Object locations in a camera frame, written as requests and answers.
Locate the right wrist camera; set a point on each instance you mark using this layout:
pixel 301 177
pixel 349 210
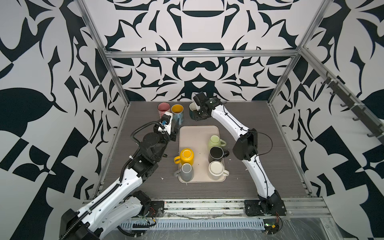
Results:
pixel 200 99

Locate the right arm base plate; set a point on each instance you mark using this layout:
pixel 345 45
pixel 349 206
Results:
pixel 255 208

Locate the white cable duct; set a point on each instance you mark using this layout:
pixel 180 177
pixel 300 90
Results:
pixel 204 224

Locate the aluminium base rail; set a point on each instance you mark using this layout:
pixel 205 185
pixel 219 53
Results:
pixel 196 209

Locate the green light controller board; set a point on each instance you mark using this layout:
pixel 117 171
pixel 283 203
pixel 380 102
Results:
pixel 273 227

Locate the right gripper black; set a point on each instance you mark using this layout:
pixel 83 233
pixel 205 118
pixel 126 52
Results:
pixel 196 118

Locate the beige serving tray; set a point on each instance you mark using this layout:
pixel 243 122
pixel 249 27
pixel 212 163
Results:
pixel 196 138

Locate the pink floral mug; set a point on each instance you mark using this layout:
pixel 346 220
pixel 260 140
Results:
pixel 163 108

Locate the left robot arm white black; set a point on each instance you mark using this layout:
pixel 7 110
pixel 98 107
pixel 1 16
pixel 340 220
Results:
pixel 122 200

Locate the light blue mug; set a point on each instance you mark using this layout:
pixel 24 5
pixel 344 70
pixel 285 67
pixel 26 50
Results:
pixel 178 114

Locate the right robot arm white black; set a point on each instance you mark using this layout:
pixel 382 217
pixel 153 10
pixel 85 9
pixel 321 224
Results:
pixel 245 149

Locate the dark green mug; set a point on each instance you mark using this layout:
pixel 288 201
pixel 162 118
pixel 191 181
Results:
pixel 193 112

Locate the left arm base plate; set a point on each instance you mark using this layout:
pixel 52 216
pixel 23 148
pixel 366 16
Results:
pixel 156 209

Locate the wall hook rail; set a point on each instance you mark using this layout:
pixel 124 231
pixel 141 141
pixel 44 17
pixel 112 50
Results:
pixel 350 102

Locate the light green mug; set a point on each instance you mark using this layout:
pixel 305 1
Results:
pixel 216 141

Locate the white mug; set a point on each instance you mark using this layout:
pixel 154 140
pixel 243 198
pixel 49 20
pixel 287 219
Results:
pixel 217 171

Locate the grey mug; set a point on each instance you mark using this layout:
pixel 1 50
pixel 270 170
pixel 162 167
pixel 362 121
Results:
pixel 185 173

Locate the black mug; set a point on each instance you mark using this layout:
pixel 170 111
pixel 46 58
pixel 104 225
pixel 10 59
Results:
pixel 216 153

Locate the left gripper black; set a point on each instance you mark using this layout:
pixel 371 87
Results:
pixel 172 136

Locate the yellow mug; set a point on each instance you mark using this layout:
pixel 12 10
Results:
pixel 186 157

